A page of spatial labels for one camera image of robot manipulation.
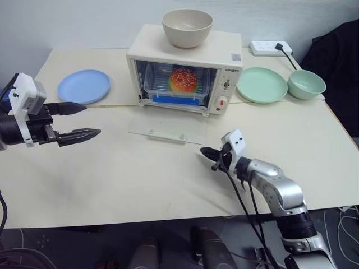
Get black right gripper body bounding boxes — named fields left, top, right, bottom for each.
left=211, top=149, right=233, bottom=173

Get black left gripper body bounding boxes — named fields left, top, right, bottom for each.
left=26, top=105, right=60, bottom=146

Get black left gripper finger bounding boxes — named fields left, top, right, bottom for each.
left=42, top=101, right=88, bottom=117
left=54, top=128, right=102, bottom=147

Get glass oven door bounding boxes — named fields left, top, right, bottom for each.
left=128, top=112, right=209, bottom=146

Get cream toaster oven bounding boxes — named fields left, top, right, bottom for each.
left=126, top=24, right=243, bottom=117

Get blue plate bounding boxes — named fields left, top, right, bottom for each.
left=57, top=69, right=112, bottom=105

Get toy hamburger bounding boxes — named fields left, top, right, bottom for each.
left=168, top=67, right=199, bottom=94

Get green plate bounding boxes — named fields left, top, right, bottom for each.
left=236, top=67, right=289, bottom=104

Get dark rounded shape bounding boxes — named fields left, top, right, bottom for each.
left=191, top=225, right=238, bottom=269
left=131, top=236, right=163, bottom=269

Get green bowl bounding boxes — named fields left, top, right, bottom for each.
left=287, top=69, right=327, bottom=100

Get white power strip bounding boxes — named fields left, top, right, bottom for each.
left=250, top=40, right=293, bottom=57

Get beige bowl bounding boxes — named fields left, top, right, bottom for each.
left=162, top=8, right=214, bottom=50

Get dark cloth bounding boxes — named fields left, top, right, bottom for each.
left=299, top=20, right=359, bottom=142

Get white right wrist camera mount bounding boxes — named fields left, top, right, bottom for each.
left=220, top=128, right=248, bottom=175

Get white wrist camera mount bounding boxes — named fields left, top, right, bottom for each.
left=220, top=128, right=248, bottom=175
left=8, top=72, right=49, bottom=148

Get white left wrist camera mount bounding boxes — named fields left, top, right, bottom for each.
left=8, top=72, right=49, bottom=148

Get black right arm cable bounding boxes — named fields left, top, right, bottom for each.
left=211, top=145, right=282, bottom=269

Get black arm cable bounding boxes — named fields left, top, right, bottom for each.
left=0, top=189, right=9, bottom=235
left=211, top=145, right=282, bottom=269

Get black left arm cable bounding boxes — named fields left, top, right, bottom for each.
left=0, top=189, right=9, bottom=235

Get black plug with cable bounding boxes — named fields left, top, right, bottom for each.
left=275, top=43, right=300, bottom=71

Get white floor cables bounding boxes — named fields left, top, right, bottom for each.
left=335, top=205, right=359, bottom=269

